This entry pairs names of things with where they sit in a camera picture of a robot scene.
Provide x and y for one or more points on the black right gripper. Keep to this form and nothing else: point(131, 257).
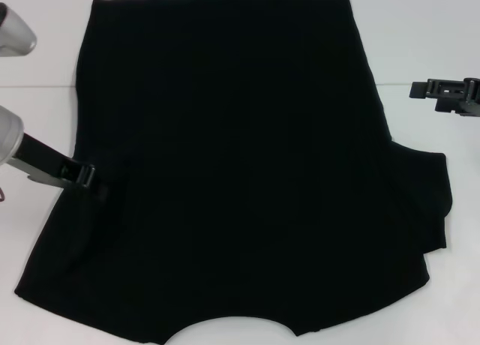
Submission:
point(474, 97)

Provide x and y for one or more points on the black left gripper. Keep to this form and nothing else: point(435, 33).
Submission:
point(41, 161)

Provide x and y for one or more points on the black t-shirt with white print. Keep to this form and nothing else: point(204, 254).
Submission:
point(240, 153)

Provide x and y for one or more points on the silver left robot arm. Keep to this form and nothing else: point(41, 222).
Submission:
point(15, 33)

